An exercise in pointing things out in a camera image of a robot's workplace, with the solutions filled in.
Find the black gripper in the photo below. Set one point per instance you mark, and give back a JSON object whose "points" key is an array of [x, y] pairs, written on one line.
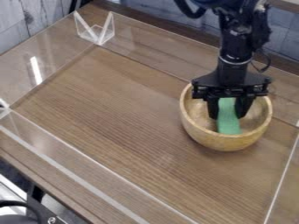
{"points": [[229, 81]]}

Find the green rectangular stick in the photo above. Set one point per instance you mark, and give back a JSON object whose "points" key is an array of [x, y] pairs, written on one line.
{"points": [[227, 119]]}

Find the wooden bowl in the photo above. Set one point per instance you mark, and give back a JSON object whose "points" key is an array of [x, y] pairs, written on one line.
{"points": [[201, 128]]}

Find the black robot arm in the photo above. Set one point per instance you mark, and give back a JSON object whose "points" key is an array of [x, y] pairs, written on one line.
{"points": [[244, 32]]}

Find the black table leg clamp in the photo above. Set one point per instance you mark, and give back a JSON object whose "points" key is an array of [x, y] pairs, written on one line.
{"points": [[46, 217]]}

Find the clear acrylic corner bracket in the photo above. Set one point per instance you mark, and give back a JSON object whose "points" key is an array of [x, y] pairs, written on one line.
{"points": [[96, 34]]}

